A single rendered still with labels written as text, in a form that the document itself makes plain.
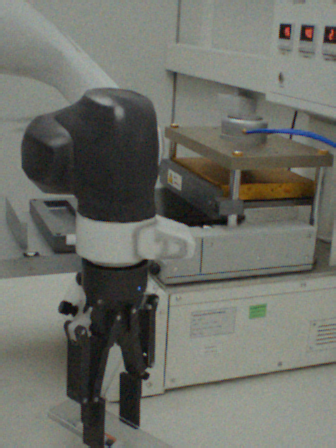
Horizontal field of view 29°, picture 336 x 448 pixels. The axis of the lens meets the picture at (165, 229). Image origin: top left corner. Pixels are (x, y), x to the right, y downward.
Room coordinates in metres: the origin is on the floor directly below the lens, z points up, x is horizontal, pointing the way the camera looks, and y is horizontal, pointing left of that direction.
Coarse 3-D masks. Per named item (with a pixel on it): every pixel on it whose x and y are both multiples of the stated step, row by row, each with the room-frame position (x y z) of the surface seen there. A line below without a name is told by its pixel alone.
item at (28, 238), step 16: (16, 208) 0.95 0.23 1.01; (0, 224) 0.99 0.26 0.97; (16, 224) 0.92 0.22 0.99; (32, 224) 1.00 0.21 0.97; (0, 240) 0.92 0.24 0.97; (16, 240) 0.92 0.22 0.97; (32, 240) 0.92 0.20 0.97; (0, 256) 0.85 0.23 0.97; (16, 256) 0.85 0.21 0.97; (32, 256) 0.86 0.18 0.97; (48, 256) 0.86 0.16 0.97; (64, 256) 0.87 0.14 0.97; (80, 256) 0.88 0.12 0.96; (0, 272) 0.84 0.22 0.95; (16, 272) 0.85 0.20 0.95; (32, 272) 0.86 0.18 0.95; (48, 272) 0.86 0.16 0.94; (64, 272) 0.87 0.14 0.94
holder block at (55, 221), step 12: (36, 204) 1.03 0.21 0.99; (48, 204) 1.06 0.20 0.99; (60, 204) 1.07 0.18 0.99; (72, 204) 1.04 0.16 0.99; (36, 216) 1.00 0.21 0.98; (48, 216) 0.97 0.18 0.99; (60, 216) 1.02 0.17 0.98; (72, 216) 1.02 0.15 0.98; (48, 228) 0.91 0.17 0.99; (60, 228) 0.91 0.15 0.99; (72, 228) 0.96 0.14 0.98; (48, 240) 0.91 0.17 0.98; (60, 240) 0.88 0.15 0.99
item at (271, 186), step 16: (176, 160) 1.14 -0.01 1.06; (192, 160) 1.15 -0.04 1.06; (208, 160) 1.15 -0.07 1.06; (208, 176) 1.03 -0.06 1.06; (224, 176) 1.03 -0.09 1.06; (256, 176) 1.05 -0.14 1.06; (272, 176) 1.05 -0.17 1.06; (288, 176) 1.06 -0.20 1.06; (224, 192) 0.97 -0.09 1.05; (240, 192) 0.98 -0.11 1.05; (256, 192) 1.00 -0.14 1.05; (272, 192) 1.01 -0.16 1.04; (288, 192) 1.00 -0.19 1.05; (304, 192) 1.03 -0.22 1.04; (256, 208) 1.00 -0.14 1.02
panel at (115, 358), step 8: (152, 280) 0.91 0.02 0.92; (72, 288) 1.14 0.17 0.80; (80, 288) 1.11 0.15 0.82; (152, 288) 0.89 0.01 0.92; (72, 296) 1.12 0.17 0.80; (80, 296) 1.09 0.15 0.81; (80, 304) 1.07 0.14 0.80; (80, 312) 1.06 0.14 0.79; (64, 320) 1.10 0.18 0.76; (72, 320) 1.07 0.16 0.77; (104, 336) 0.94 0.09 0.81; (112, 352) 0.90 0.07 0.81; (120, 352) 0.88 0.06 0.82; (112, 360) 0.88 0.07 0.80; (120, 360) 0.87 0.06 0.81; (112, 368) 0.87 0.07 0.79; (104, 376) 0.88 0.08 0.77; (112, 376) 0.86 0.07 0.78; (104, 384) 0.87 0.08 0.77; (104, 392) 0.86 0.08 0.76
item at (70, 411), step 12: (60, 408) 0.73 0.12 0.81; (72, 408) 0.73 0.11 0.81; (72, 420) 0.71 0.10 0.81; (108, 420) 0.71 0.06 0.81; (120, 420) 0.71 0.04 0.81; (108, 432) 0.69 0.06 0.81; (120, 432) 0.69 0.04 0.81; (132, 432) 0.69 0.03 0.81; (144, 432) 0.69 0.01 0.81; (108, 444) 0.66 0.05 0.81; (120, 444) 0.66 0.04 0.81; (132, 444) 0.66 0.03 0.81; (144, 444) 0.67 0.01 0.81; (156, 444) 0.67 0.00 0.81; (168, 444) 0.67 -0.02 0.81
